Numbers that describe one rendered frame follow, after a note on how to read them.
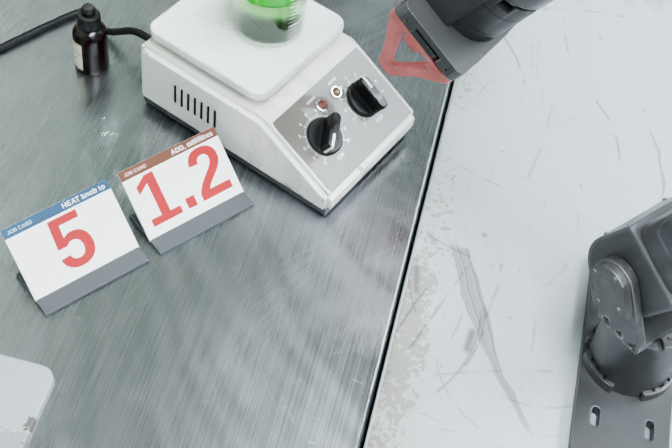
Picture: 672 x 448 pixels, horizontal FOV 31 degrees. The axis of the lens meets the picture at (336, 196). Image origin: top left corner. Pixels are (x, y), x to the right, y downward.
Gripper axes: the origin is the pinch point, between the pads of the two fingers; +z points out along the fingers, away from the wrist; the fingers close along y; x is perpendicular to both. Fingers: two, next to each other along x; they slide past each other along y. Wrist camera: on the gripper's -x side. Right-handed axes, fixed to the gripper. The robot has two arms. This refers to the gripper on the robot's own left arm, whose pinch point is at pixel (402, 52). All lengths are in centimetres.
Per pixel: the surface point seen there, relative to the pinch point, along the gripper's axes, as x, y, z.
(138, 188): -4.7, 18.6, 13.0
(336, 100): -0.1, 2.5, 7.3
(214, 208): 0.4, 14.5, 13.0
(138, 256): -0.6, 22.0, 13.7
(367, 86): 0.6, 0.5, 5.5
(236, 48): -8.4, 6.2, 8.5
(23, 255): -6.2, 28.7, 14.5
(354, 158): 4.4, 4.8, 7.2
